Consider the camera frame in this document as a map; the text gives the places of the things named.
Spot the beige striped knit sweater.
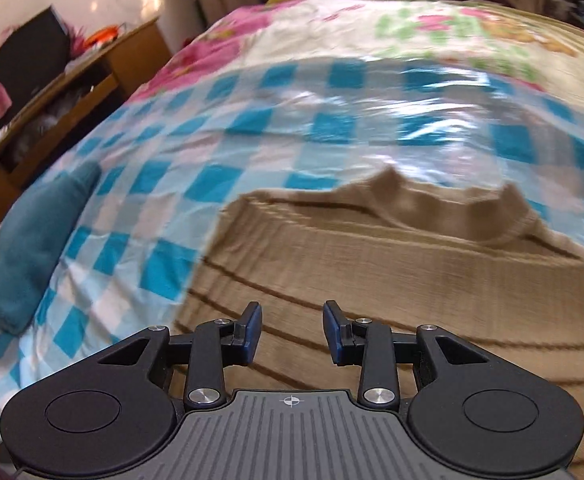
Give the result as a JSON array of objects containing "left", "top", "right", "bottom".
[{"left": 174, "top": 166, "right": 584, "bottom": 476}]

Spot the wooden desk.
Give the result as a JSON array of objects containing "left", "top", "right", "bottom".
[{"left": 0, "top": 16, "right": 176, "bottom": 257}]

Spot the orange item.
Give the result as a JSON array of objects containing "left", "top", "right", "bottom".
[{"left": 84, "top": 27, "right": 121, "bottom": 44}]

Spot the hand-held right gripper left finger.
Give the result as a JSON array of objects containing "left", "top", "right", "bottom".
[{"left": 97, "top": 301, "right": 264, "bottom": 409}]

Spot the blue white checkered plastic sheet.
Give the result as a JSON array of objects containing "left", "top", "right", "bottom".
[{"left": 0, "top": 57, "right": 584, "bottom": 453}]

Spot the teal cloth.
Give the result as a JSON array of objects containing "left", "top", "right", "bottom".
[{"left": 0, "top": 160, "right": 104, "bottom": 337}]

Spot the floral bedsheet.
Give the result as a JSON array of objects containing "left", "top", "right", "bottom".
[{"left": 136, "top": 0, "right": 584, "bottom": 107}]

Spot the grey plastic bag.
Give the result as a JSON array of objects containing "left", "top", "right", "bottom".
[{"left": 6, "top": 89, "right": 99, "bottom": 162}]

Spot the black television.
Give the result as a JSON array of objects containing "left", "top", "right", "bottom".
[{"left": 0, "top": 6, "right": 73, "bottom": 107}]

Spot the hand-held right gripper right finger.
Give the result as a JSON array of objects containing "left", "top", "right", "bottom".
[{"left": 321, "top": 300, "right": 489, "bottom": 407}]

